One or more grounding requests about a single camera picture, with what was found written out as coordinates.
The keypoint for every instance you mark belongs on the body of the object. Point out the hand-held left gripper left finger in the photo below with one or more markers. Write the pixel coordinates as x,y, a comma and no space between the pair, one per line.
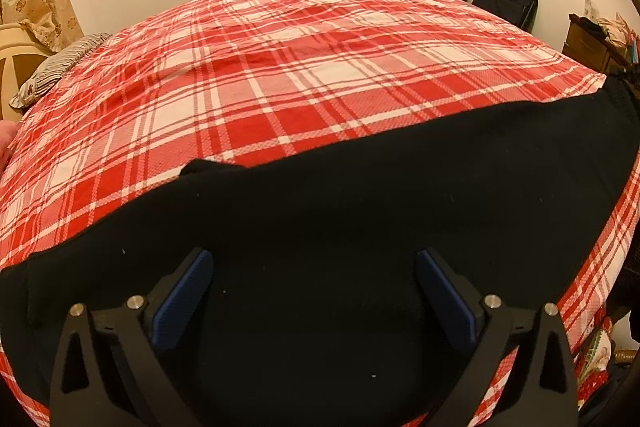
185,297

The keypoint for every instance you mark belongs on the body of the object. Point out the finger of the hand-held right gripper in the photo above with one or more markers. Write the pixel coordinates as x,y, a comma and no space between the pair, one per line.
632,77

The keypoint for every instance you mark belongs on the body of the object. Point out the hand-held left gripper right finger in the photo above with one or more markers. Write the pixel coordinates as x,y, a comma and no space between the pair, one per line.
445,297

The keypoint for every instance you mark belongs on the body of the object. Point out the black pants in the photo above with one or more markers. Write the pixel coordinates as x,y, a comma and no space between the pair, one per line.
325,217

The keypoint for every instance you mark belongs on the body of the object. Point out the light plastic bag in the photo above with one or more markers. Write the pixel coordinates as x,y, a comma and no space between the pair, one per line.
617,29

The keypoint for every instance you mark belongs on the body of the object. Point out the brown wooden cabinet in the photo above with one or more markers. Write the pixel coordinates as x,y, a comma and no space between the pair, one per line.
585,47

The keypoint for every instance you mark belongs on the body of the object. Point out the dark cloth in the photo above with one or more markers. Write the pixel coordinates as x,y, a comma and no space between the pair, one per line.
587,23

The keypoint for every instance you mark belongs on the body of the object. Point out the floral cushion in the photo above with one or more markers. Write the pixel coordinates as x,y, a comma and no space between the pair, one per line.
595,352

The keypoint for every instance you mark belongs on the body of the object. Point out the red plaid bed sheet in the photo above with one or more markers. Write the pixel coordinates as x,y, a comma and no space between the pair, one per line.
300,57

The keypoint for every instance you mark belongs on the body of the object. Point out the striped pillow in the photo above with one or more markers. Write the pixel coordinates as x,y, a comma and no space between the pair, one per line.
60,62

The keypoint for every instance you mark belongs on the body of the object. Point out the cream wooden headboard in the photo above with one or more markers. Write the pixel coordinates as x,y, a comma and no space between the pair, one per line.
12,52

